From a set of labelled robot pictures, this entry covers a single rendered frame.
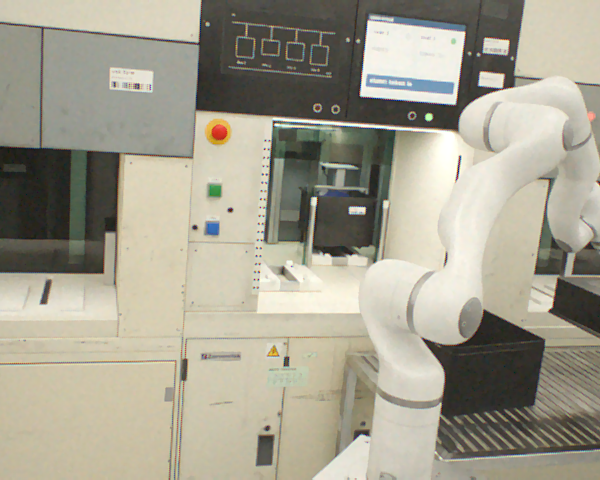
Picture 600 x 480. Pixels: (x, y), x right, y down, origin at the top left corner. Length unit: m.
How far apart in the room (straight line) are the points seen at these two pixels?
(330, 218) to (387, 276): 1.23
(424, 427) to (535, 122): 0.58
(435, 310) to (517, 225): 1.02
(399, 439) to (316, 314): 0.74
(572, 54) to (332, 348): 1.09
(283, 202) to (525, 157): 1.62
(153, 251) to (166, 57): 0.49
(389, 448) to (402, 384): 0.13
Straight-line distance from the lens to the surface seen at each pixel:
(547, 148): 1.34
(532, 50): 2.15
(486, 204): 1.30
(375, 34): 1.92
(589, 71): 2.26
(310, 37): 1.86
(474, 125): 1.42
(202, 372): 1.97
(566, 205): 1.68
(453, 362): 1.67
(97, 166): 2.25
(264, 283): 2.13
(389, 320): 1.27
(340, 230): 2.50
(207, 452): 2.08
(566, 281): 1.95
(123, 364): 1.94
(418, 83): 1.97
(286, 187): 2.81
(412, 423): 1.30
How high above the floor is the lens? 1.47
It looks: 12 degrees down
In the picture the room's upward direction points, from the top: 5 degrees clockwise
